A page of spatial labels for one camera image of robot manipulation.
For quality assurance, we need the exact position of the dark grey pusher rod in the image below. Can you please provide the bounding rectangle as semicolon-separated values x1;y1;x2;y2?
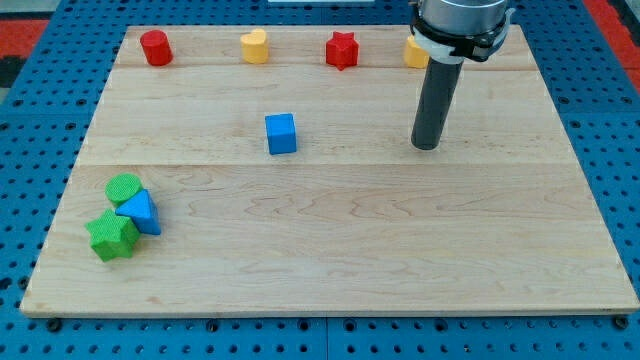
411;59;462;150

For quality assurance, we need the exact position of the green cylinder block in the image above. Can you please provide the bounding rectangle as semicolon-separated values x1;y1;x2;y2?
105;173;143;207

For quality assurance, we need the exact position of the red star block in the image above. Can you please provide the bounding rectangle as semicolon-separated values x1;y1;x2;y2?
325;31;359;71

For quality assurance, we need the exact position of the yellow block behind rod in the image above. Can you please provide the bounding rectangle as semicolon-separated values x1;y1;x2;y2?
403;35;430;69

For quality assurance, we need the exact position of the green star block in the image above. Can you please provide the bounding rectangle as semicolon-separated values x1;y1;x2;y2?
85;209;140;262

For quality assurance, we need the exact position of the wooden board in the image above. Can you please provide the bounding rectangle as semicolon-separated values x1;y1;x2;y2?
21;26;639;318

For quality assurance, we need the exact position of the blue cube block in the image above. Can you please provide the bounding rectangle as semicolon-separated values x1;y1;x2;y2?
265;113;297;155

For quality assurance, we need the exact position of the red cylinder block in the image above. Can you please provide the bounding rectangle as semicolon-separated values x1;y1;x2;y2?
139;29;173;66

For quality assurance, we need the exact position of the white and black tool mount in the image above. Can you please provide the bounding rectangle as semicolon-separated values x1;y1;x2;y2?
410;3;515;64

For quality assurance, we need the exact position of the yellow heart block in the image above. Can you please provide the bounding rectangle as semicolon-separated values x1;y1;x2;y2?
240;28;269;64

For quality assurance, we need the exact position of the blue triangle block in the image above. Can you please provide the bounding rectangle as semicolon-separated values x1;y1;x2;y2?
115;189;161;235

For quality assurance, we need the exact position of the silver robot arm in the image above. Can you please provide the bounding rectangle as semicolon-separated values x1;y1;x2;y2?
410;0;514;150

